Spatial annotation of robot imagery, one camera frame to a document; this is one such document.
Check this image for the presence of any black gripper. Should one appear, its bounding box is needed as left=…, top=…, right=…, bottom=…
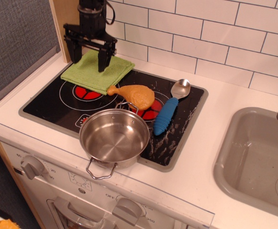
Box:
left=63, top=6, right=117, bottom=72

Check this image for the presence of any green cloth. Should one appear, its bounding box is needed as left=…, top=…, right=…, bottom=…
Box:
left=61, top=50, right=134, bottom=95

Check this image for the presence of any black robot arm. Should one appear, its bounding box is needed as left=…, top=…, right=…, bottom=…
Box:
left=63, top=0, right=117, bottom=72

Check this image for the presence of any metal pot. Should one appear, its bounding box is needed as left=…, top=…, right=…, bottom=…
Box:
left=79, top=102, right=150, bottom=180

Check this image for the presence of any black toy stovetop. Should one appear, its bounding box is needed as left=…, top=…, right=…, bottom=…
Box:
left=19, top=70, right=208, bottom=172

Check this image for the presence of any orange toy chicken drumstick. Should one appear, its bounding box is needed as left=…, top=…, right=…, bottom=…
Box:
left=107, top=85, right=155, bottom=111

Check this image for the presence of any grey left timer knob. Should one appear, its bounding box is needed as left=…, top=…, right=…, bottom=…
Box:
left=21, top=156, right=45, bottom=180

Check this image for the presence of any grey oven temperature knob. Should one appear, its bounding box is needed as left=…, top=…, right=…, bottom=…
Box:
left=112, top=198, right=143, bottom=226

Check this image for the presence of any orange plush toy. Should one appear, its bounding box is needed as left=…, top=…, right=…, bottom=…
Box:
left=0, top=219, right=20, bottom=229

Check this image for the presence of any grey sink basin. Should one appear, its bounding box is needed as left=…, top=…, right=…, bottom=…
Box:
left=214, top=107, right=278, bottom=216

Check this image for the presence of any wooden side post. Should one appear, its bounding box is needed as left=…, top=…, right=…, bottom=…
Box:
left=49, top=0, right=88, bottom=64

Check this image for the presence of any blue handled metal spoon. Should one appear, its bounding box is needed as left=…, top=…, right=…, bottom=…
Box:
left=153, top=79, right=191, bottom=135

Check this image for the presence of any grey oven door handle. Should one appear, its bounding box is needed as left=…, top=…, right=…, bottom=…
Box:
left=53, top=198, right=118, bottom=229

